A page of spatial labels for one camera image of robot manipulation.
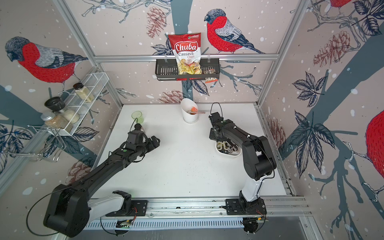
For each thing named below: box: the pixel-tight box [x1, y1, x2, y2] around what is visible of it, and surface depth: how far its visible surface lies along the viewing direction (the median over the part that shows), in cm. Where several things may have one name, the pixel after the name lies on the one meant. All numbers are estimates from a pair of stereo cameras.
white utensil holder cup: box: [180, 98, 199, 124], surface depth 106 cm
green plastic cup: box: [131, 110, 144, 124], surface depth 109 cm
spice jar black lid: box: [73, 82, 95, 103], surface depth 76 cm
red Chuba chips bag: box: [168, 32, 202, 75], surface depth 84 cm
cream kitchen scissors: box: [216, 141, 230, 151], surface depth 94 cm
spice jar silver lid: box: [40, 111, 72, 130], surface depth 61 cm
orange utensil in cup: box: [187, 106, 206, 115], surface depth 109 cm
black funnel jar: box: [44, 96, 67, 112], surface depth 64 cm
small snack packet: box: [202, 69, 219, 84], surface depth 92 cm
